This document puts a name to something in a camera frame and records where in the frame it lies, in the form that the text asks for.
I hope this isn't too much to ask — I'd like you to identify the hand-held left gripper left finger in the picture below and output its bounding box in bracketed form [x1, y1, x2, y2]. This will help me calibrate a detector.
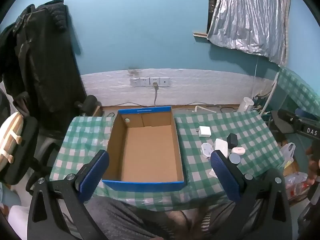
[27, 149, 110, 240]

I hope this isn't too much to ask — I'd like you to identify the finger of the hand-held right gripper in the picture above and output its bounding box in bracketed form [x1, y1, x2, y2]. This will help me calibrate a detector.
[277, 109, 313, 128]

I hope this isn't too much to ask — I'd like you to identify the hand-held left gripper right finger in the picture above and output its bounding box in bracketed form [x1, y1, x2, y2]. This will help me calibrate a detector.
[210, 149, 293, 240]

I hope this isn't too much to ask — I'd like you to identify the grey round disc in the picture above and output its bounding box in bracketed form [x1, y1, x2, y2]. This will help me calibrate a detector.
[229, 153, 241, 166]

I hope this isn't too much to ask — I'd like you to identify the white rounded rectangular case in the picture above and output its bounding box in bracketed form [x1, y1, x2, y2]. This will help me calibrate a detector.
[214, 138, 229, 158]

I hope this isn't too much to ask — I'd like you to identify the white octagonal box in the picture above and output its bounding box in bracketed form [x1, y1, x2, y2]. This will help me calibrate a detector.
[201, 142, 214, 159]

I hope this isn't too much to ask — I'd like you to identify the white square charger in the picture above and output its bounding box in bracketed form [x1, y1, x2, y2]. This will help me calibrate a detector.
[198, 126, 212, 138]

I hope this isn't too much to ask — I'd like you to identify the blue-rimmed cardboard box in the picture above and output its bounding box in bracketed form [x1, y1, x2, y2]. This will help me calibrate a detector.
[102, 106, 187, 191]

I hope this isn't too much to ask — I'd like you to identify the person's right hand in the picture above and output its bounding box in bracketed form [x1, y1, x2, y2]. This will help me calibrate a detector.
[306, 144, 320, 186]

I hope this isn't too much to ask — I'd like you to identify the green checked tablecloth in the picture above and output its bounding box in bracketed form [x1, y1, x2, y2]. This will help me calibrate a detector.
[50, 110, 285, 212]

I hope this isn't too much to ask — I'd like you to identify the green checked cloth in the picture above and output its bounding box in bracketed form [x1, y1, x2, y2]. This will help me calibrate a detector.
[277, 66, 320, 122]

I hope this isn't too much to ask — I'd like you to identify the white plastic bag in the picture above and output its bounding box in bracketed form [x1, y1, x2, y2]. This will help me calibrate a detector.
[279, 142, 296, 167]

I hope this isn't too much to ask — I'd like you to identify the small black box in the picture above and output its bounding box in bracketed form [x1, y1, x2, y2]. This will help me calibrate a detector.
[226, 133, 238, 148]

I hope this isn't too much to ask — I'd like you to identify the white plastic cup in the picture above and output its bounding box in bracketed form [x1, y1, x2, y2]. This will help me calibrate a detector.
[237, 97, 251, 113]

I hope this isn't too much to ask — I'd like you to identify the striped clothing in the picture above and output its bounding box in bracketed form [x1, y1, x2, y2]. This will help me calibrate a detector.
[199, 211, 215, 232]

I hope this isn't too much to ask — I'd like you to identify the clear plastic bag red print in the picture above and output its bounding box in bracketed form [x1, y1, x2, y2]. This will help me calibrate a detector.
[284, 172, 312, 202]

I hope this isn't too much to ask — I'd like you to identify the black office chair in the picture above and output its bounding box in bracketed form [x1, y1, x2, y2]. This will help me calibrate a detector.
[0, 90, 60, 197]

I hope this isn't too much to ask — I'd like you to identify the black dumbbell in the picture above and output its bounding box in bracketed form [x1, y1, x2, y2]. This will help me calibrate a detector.
[74, 95, 102, 117]

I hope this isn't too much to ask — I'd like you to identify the light blue container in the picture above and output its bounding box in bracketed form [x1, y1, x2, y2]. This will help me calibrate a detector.
[0, 182, 22, 207]

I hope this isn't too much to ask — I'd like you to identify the pale grey cloth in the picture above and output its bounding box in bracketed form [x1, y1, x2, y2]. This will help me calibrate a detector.
[7, 204, 32, 240]

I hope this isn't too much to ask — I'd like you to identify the light wooden object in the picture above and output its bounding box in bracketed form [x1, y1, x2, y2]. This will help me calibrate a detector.
[0, 112, 24, 166]

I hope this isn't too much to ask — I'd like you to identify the silver foil curtain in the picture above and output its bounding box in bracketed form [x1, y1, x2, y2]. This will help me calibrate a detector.
[207, 0, 292, 66]

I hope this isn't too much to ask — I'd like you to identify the black jacket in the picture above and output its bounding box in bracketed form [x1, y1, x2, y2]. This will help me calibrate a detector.
[0, 0, 87, 135]

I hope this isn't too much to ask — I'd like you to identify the thin white cable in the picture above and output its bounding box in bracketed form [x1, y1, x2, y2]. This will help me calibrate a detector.
[253, 57, 258, 98]

